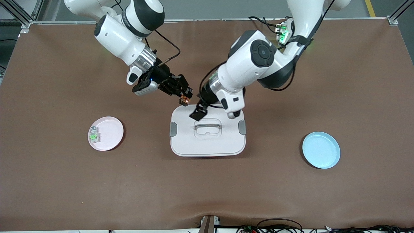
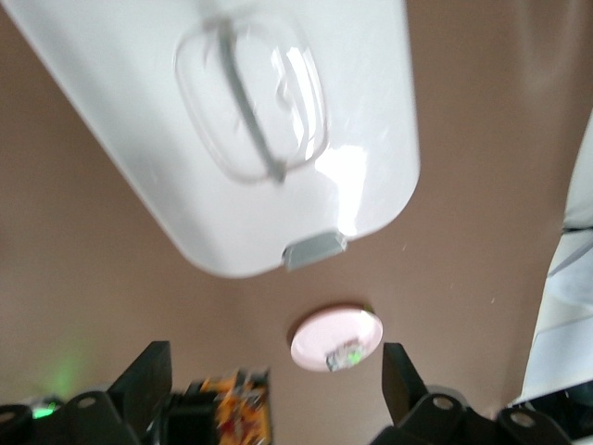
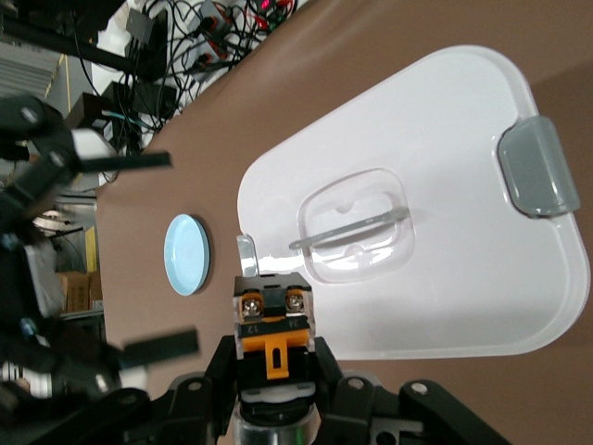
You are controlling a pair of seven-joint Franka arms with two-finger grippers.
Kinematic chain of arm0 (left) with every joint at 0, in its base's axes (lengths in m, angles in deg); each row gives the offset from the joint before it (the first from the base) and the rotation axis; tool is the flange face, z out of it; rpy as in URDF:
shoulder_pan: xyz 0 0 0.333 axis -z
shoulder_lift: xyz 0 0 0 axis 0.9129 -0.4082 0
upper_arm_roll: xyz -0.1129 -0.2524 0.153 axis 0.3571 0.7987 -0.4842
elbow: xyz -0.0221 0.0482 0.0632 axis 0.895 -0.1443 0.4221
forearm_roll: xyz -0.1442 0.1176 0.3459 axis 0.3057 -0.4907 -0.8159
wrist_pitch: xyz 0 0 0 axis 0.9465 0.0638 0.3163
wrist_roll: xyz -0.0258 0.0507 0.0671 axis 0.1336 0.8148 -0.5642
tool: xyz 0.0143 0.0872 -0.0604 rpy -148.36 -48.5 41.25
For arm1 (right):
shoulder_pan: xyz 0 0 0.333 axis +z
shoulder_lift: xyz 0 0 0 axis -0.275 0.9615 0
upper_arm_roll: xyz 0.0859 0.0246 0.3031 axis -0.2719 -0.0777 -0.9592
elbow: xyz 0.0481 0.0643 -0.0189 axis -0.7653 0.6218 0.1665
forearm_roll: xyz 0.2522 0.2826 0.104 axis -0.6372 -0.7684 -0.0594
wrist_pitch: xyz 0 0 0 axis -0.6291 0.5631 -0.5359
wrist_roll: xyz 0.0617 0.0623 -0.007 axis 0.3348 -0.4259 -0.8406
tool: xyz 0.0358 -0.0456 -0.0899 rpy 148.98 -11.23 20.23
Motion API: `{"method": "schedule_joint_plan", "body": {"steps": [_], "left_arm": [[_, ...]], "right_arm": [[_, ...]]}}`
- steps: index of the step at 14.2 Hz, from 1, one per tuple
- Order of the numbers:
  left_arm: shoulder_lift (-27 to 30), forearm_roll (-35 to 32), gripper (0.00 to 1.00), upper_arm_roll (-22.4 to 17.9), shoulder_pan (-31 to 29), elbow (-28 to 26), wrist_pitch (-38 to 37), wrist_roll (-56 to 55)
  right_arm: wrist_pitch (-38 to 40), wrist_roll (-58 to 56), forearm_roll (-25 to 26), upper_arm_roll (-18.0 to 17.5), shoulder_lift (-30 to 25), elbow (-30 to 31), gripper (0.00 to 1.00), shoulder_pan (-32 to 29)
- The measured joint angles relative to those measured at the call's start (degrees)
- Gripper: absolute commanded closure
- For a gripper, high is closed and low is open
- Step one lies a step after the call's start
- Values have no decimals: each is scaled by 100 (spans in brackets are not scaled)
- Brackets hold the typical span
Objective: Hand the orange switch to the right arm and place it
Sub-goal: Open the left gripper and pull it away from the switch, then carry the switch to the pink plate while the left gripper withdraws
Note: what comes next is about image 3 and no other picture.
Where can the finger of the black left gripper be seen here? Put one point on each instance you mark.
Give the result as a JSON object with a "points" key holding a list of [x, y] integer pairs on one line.
{"points": [[162, 347], [139, 161]]}

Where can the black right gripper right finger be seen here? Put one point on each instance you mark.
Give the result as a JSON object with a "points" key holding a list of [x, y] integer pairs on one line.
{"points": [[343, 408]]}

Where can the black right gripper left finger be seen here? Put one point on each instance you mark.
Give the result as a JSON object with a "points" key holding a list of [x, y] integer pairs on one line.
{"points": [[218, 394]]}

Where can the grey connector block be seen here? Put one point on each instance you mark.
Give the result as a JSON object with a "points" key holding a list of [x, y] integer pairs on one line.
{"points": [[215, 14]]}

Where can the black flat equipment box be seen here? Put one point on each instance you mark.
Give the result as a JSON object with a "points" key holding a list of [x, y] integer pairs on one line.
{"points": [[139, 99]]}

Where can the light blue round plate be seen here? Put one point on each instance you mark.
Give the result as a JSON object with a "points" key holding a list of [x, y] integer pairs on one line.
{"points": [[185, 252]]}

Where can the small black orange bottle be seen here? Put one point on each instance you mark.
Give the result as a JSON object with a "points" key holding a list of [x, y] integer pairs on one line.
{"points": [[273, 352]]}

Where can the black metal beam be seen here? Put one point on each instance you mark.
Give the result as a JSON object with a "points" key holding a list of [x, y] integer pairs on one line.
{"points": [[69, 44]]}

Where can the grey box latch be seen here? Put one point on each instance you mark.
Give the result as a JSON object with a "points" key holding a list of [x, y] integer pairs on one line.
{"points": [[246, 255], [537, 167]]}

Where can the black power adapter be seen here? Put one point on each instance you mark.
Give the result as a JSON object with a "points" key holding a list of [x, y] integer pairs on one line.
{"points": [[140, 25]]}

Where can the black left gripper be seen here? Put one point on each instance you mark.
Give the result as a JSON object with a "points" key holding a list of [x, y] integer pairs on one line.
{"points": [[9, 287]]}

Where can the dark brown block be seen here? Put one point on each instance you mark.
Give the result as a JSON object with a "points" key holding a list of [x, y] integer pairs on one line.
{"points": [[85, 111]]}

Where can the white lidded storage box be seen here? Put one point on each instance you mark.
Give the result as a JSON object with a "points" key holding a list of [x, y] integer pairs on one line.
{"points": [[463, 278]]}

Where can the cardboard box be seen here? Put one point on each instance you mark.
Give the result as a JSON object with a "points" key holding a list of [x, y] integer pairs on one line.
{"points": [[76, 292]]}

